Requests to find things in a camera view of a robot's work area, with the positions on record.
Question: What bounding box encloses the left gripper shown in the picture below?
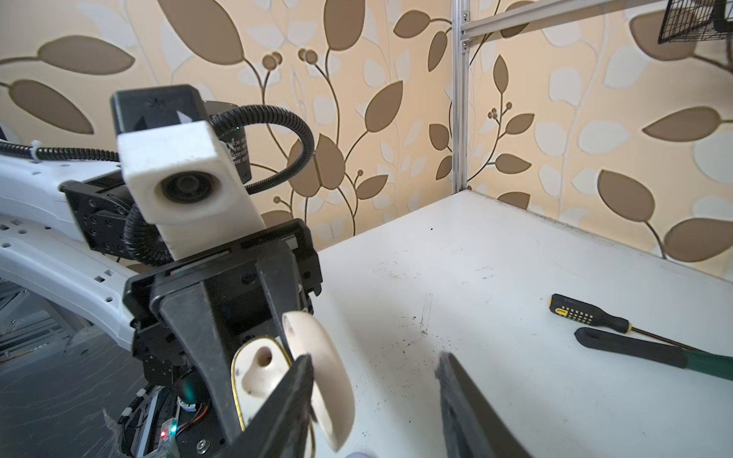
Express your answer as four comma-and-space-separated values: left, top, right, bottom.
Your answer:
122, 219, 323, 444

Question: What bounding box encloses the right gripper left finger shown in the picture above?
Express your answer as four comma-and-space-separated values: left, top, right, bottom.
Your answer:
216, 354, 314, 457

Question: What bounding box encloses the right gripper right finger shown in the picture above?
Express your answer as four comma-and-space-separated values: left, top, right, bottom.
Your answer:
435, 352, 530, 457

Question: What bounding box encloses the cream earbud charging case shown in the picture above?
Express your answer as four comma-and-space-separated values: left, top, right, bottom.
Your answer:
226, 311, 355, 457

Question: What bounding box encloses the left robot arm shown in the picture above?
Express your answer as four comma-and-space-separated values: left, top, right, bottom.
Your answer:
1, 85, 329, 457

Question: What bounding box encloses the black yellow screwdriver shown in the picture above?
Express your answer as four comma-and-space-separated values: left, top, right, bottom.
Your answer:
549, 294, 699, 351

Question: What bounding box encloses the green pipe wrench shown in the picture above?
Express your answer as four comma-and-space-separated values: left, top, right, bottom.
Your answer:
575, 327, 732, 381

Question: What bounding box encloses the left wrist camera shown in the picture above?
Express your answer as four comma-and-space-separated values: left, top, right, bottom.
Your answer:
116, 120, 265, 261

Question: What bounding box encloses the right wire basket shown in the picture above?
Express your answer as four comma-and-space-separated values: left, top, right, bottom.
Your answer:
659, 0, 733, 44

